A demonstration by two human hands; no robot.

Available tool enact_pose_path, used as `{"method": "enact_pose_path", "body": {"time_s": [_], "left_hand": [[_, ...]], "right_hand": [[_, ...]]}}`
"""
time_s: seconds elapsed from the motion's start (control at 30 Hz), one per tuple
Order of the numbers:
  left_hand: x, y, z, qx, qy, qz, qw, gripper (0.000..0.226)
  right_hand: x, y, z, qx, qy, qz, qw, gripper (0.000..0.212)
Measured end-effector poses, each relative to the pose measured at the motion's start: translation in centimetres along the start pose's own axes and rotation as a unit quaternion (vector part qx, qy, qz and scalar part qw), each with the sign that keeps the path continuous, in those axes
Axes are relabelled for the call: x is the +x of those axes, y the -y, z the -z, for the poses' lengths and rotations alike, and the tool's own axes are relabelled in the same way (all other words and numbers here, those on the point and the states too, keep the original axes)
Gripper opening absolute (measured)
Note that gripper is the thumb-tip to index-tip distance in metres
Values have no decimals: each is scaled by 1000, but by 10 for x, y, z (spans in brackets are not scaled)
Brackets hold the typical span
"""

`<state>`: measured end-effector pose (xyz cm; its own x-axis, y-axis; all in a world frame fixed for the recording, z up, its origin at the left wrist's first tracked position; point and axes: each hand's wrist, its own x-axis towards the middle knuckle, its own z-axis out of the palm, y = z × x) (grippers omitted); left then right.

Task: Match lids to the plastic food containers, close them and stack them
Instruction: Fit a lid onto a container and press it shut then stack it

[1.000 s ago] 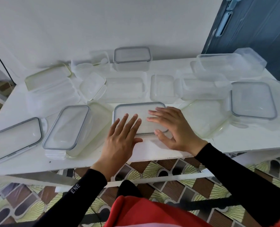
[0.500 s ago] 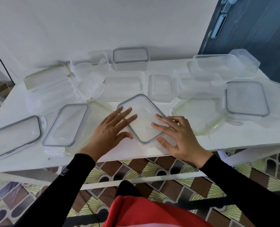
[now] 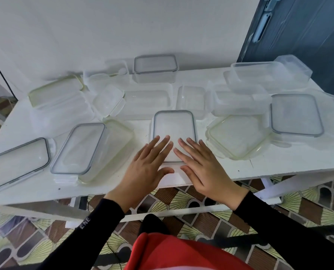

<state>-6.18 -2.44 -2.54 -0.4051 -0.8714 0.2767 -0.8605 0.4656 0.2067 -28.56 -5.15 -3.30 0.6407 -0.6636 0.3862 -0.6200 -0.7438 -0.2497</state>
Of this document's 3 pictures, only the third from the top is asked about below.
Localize black wall cable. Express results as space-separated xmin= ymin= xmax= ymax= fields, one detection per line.
xmin=0 ymin=52 xmax=18 ymax=100

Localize person's left hand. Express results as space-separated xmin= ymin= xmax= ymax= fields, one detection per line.
xmin=105 ymin=135 xmax=175 ymax=213

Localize large grey-rimmed clear lid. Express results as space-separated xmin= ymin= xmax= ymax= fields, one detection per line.
xmin=0 ymin=137 xmax=56 ymax=194
xmin=50 ymin=123 xmax=106 ymax=186
xmin=270 ymin=93 xmax=325 ymax=137

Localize medium grey-rimmed clear lid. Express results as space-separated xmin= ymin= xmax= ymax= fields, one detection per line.
xmin=151 ymin=110 xmax=198 ymax=164
xmin=133 ymin=54 xmax=179 ymax=74

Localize blue-grey door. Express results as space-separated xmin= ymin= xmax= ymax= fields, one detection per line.
xmin=237 ymin=0 xmax=334 ymax=98

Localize person's left forearm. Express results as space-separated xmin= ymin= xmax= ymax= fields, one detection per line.
xmin=37 ymin=195 xmax=127 ymax=270

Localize green-lidded container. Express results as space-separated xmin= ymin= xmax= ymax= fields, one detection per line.
xmin=118 ymin=82 xmax=174 ymax=121

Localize red garment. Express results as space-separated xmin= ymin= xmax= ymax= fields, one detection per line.
xmin=124 ymin=232 xmax=252 ymax=270

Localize large green-rimmed clear lid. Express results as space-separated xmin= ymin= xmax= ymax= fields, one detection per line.
xmin=28 ymin=75 xmax=84 ymax=108

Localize person's right hand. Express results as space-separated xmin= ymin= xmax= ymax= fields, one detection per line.
xmin=173 ymin=137 xmax=249 ymax=211

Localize light blue door latch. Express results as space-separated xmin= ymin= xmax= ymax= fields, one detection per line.
xmin=264 ymin=0 xmax=284 ymax=12

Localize small green-rimmed clear lid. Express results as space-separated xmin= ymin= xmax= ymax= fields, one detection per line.
xmin=92 ymin=84 xmax=126 ymax=119

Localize green-rimmed container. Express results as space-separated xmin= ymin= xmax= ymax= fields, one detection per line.
xmin=78 ymin=118 xmax=135 ymax=184

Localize white table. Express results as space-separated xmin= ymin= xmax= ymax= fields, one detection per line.
xmin=0 ymin=67 xmax=334 ymax=230

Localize small clear container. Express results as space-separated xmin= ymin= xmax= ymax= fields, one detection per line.
xmin=176 ymin=85 xmax=208 ymax=120

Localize black trousers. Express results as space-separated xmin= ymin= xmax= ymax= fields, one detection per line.
xmin=138 ymin=213 xmax=170 ymax=239

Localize person's right forearm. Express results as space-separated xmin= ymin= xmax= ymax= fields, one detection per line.
xmin=233 ymin=191 xmax=334 ymax=270

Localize square green-rimmed clear lid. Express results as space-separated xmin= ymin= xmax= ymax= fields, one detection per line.
xmin=206 ymin=114 xmax=272 ymax=161

